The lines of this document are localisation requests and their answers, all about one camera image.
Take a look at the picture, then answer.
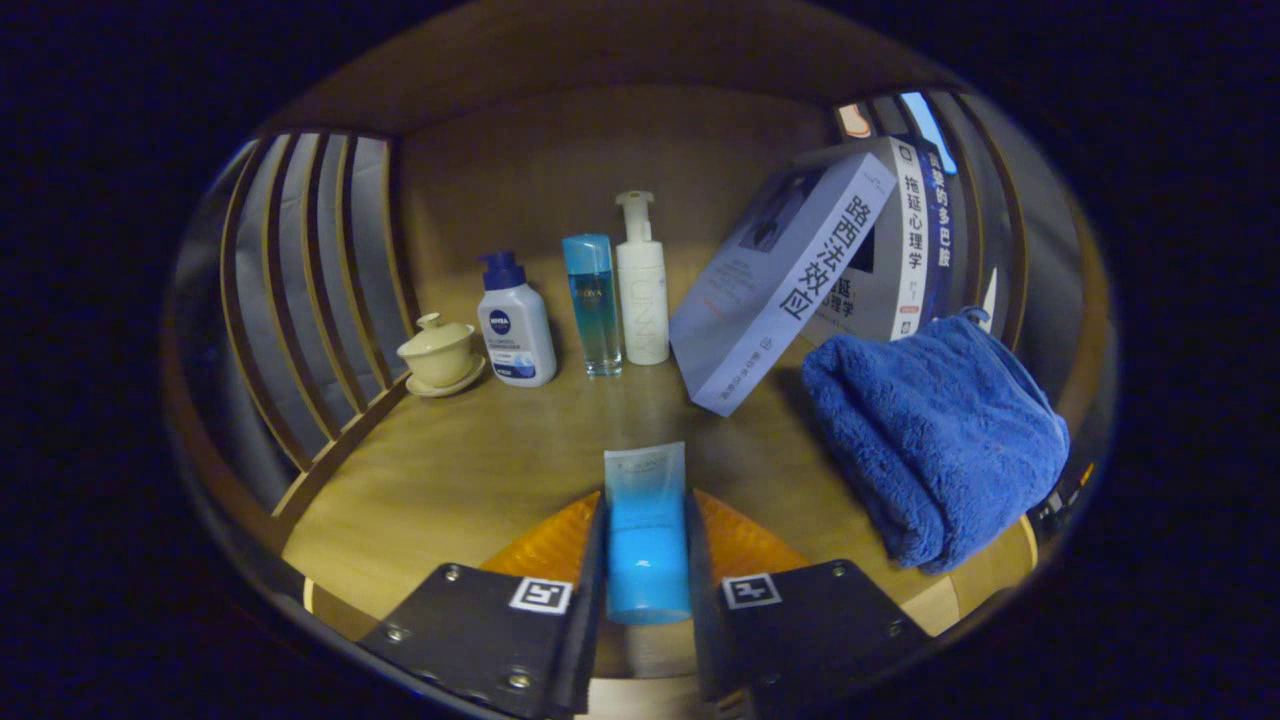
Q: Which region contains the white bottle with blue cap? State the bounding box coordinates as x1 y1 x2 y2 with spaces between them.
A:
476 250 558 389

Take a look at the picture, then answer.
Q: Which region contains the blue and white cosmetic tube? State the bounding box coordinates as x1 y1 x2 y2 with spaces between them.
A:
603 441 693 626

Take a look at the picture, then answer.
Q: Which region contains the cream lidded tea cup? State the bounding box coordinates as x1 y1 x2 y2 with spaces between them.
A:
397 312 487 399

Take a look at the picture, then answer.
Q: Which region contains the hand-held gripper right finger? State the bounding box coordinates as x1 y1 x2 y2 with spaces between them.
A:
683 488 936 706

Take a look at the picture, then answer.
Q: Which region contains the wooden cabinet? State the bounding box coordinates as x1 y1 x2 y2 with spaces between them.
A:
165 0 1116 701

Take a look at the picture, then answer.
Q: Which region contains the white pump bottle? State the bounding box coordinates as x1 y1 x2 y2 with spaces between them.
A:
615 191 671 367

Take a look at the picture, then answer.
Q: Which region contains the blue glass bottle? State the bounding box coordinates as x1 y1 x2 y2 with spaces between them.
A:
561 234 624 378

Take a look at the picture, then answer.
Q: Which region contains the white spine book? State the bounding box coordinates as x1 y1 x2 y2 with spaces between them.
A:
800 135 931 346

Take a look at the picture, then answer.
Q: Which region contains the wooden countertop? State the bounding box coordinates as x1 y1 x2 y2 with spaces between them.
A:
280 330 1041 681

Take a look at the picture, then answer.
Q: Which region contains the lavender book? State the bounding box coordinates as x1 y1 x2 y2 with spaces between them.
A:
669 152 898 418

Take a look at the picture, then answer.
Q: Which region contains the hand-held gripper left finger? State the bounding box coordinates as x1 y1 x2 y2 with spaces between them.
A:
357 490 611 719

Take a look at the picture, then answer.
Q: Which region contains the dark blue book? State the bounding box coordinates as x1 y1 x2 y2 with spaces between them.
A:
920 135 958 326

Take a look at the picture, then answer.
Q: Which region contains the blue folded towel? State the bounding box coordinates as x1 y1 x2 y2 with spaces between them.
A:
800 308 1071 576

